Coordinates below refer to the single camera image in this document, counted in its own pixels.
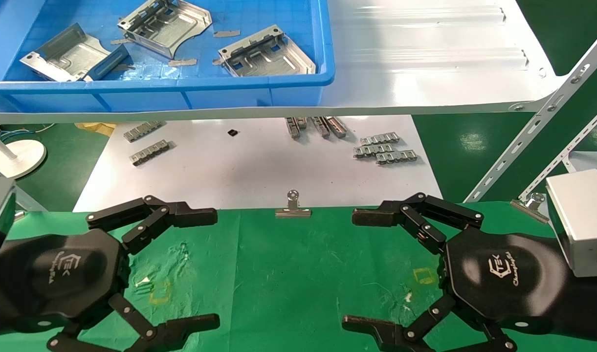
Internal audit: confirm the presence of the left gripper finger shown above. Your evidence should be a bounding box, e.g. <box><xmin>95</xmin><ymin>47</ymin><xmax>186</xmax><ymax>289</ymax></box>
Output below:
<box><xmin>86</xmin><ymin>195</ymin><xmax>219</xmax><ymax>255</ymax></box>

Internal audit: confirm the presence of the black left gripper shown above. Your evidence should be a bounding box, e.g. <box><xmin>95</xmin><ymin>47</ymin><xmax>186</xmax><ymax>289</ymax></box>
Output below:
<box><xmin>0</xmin><ymin>229</ymin><xmax>221</xmax><ymax>352</ymax></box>

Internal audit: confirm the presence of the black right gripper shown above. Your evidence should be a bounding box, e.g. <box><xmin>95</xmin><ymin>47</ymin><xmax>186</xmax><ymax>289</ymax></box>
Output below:
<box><xmin>341</xmin><ymin>192</ymin><xmax>571</xmax><ymax>352</ymax></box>

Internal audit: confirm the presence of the stamped sheet metal part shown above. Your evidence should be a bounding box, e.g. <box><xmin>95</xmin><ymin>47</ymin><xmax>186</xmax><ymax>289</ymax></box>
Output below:
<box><xmin>20</xmin><ymin>23</ymin><xmax>131</xmax><ymax>83</ymax></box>
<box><xmin>219</xmin><ymin>25</ymin><xmax>317</xmax><ymax>78</ymax></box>
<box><xmin>117</xmin><ymin>0</ymin><xmax>213</xmax><ymax>60</ymax></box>

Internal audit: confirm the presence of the silver binder clip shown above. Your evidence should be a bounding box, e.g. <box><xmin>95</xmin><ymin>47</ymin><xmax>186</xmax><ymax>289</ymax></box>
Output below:
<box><xmin>275</xmin><ymin>190</ymin><xmax>312</xmax><ymax>219</ymax></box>
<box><xmin>510</xmin><ymin>193</ymin><xmax>550</xmax><ymax>225</ymax></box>

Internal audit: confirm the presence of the green table cloth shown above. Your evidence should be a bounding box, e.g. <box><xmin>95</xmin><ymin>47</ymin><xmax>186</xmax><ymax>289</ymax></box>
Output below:
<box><xmin>0</xmin><ymin>201</ymin><xmax>597</xmax><ymax>352</ymax></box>

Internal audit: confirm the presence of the blue plastic bin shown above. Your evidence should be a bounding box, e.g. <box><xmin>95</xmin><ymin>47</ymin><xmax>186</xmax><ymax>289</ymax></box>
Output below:
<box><xmin>0</xmin><ymin>0</ymin><xmax>336</xmax><ymax>114</ymax></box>

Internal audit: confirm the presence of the yellow garment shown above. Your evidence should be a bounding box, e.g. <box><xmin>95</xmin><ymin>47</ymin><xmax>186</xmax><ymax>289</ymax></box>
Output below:
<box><xmin>75</xmin><ymin>122</ymin><xmax>117</xmax><ymax>137</ymax></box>

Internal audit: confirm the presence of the grey slotted shelf strut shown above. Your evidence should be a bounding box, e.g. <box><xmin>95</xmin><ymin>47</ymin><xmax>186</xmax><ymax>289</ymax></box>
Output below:
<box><xmin>517</xmin><ymin>100</ymin><xmax>597</xmax><ymax>200</ymax></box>
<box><xmin>464</xmin><ymin>35</ymin><xmax>597</xmax><ymax>203</ymax></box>
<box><xmin>14</xmin><ymin>183</ymin><xmax>48</xmax><ymax>212</ymax></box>

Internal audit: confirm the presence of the white round-base stand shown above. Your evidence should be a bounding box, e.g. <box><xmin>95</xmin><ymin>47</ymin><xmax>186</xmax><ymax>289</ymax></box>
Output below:
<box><xmin>0</xmin><ymin>126</ymin><xmax>47</xmax><ymax>180</ymax></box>

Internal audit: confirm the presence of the white metal shelf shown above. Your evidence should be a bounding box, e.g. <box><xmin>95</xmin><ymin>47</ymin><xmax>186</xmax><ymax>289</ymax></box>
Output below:
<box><xmin>0</xmin><ymin>0</ymin><xmax>568</xmax><ymax>125</ymax></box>

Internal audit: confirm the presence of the thin floor cable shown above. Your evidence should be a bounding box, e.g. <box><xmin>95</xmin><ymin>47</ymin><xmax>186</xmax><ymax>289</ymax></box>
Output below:
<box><xmin>0</xmin><ymin>123</ymin><xmax>55</xmax><ymax>141</ymax></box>

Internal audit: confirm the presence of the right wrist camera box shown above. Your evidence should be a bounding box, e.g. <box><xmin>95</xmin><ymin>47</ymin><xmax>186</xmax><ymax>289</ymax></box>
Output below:
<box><xmin>545</xmin><ymin>169</ymin><xmax>597</xmax><ymax>279</ymax></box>

